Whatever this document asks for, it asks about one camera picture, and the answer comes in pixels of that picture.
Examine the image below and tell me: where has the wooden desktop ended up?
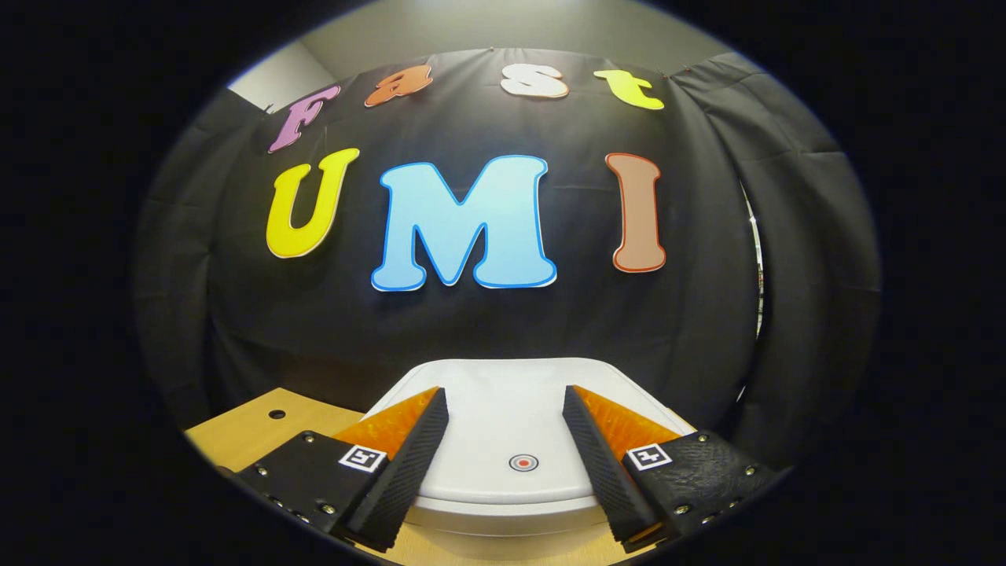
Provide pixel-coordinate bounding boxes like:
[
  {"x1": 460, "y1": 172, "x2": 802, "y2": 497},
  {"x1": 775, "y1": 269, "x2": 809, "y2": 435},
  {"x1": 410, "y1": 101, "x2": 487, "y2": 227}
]
[{"x1": 185, "y1": 387, "x2": 700, "y2": 566}]

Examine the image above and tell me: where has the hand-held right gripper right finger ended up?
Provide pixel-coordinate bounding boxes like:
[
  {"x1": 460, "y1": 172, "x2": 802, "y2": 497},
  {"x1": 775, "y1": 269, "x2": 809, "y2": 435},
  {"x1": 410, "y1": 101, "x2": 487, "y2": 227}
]
[{"x1": 561, "y1": 384, "x2": 787, "y2": 553}]

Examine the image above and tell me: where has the white desktop garbage bin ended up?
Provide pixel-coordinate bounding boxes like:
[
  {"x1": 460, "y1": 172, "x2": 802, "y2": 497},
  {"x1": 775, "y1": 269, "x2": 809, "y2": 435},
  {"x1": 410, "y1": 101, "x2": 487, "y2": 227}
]
[{"x1": 365, "y1": 358, "x2": 697, "y2": 561}]

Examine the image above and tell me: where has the black backdrop cloth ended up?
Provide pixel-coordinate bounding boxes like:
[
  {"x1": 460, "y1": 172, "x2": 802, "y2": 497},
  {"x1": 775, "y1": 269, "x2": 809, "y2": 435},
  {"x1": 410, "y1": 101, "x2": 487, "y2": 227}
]
[{"x1": 132, "y1": 47, "x2": 881, "y2": 472}]

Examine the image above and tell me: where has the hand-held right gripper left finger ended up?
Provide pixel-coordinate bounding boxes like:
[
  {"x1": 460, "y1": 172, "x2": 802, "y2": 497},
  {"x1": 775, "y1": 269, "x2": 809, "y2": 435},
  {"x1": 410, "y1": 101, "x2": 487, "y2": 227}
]
[{"x1": 232, "y1": 385, "x2": 450, "y2": 553}]

